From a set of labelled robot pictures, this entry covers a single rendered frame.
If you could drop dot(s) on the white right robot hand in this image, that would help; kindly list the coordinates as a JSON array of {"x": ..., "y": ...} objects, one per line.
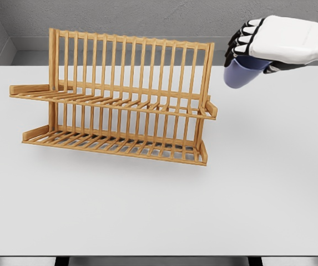
[{"x": 280, "y": 38}]

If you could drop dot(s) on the blue cup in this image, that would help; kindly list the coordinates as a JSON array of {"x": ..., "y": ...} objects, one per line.
[{"x": 237, "y": 74}]

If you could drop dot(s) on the wooden two-tier dish rack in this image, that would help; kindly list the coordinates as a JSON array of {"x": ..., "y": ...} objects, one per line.
[{"x": 125, "y": 110}]

